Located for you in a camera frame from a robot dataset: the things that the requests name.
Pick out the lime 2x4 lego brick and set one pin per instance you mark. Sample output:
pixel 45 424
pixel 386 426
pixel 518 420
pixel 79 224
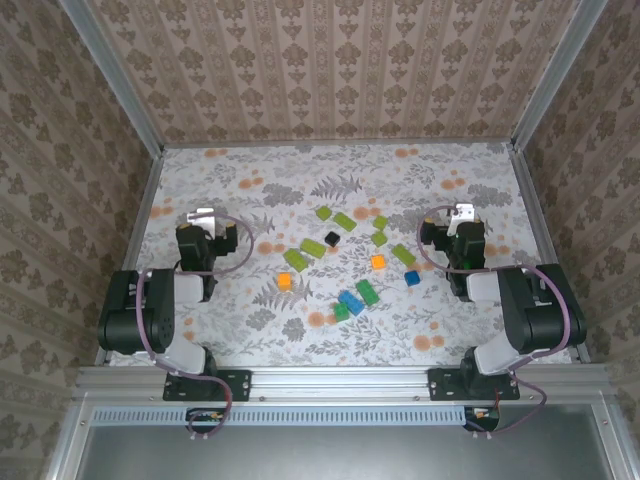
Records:
pixel 345 221
pixel 295 259
pixel 403 255
pixel 313 248

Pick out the blue 2x2 lego brick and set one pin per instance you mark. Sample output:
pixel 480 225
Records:
pixel 412 278

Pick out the lime 2x2 lego brick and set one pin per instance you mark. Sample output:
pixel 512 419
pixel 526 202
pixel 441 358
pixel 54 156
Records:
pixel 380 222
pixel 323 213
pixel 379 238

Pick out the orange 2x2 lego brick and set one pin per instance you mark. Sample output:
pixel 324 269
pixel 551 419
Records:
pixel 284 282
pixel 378 262

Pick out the green 2x4 lego brick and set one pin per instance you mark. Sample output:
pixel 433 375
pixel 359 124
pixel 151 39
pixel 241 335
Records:
pixel 368 292

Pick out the blue 2x4 lego brick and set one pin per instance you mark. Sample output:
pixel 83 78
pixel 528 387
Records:
pixel 351 303

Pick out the green 2x2 lego brick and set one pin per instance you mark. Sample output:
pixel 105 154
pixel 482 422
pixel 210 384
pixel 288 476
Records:
pixel 342 313

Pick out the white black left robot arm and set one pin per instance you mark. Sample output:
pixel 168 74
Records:
pixel 125 310

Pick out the black 2x2 lego brick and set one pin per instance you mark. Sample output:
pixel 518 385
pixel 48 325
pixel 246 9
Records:
pixel 332 238

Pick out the grey metal panel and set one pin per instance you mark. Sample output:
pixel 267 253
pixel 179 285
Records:
pixel 340 455

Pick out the aluminium table side rail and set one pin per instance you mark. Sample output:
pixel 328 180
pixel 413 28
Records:
pixel 150 175
pixel 532 200

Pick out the aluminium table end rail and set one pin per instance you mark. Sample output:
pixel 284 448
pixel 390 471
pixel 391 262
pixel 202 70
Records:
pixel 340 144

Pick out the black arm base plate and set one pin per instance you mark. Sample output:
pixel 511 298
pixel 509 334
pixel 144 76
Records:
pixel 235 385
pixel 442 385

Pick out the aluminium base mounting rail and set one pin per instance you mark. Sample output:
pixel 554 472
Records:
pixel 340 382

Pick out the aluminium frame post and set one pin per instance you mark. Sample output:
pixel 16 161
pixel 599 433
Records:
pixel 114 75
pixel 554 75

